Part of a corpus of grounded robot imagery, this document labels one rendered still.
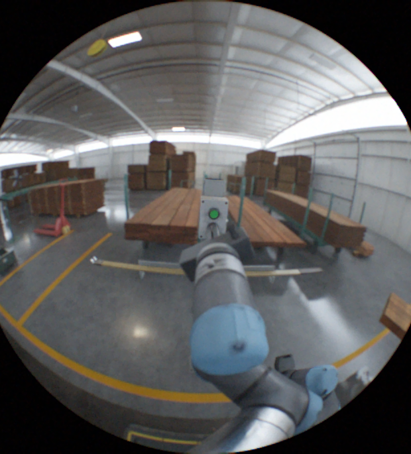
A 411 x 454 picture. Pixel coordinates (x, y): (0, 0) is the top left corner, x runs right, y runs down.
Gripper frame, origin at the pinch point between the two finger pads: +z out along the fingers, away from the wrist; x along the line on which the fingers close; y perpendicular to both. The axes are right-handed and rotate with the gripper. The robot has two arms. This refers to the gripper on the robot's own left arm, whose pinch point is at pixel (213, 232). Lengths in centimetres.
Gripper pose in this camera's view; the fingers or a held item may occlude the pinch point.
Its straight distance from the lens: 39.9
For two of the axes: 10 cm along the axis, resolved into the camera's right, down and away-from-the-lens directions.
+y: -4.0, -8.6, -3.2
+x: -9.1, 3.8, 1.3
